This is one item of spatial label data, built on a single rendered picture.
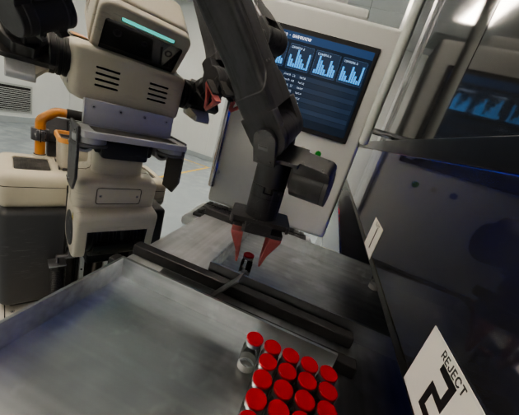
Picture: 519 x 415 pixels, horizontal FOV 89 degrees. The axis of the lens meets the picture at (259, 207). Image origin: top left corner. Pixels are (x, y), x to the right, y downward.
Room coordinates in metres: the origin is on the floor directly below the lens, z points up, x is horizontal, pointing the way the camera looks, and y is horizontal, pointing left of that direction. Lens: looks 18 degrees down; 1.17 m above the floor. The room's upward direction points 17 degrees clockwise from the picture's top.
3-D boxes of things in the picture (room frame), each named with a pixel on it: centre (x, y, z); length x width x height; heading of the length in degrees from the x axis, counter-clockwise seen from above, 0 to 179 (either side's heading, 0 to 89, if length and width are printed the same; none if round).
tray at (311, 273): (0.50, -0.14, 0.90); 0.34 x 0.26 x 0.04; 79
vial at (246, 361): (0.25, -0.04, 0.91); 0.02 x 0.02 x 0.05
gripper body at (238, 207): (0.44, -0.01, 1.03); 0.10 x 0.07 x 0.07; 94
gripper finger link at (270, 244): (0.45, -0.02, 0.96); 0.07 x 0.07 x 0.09; 4
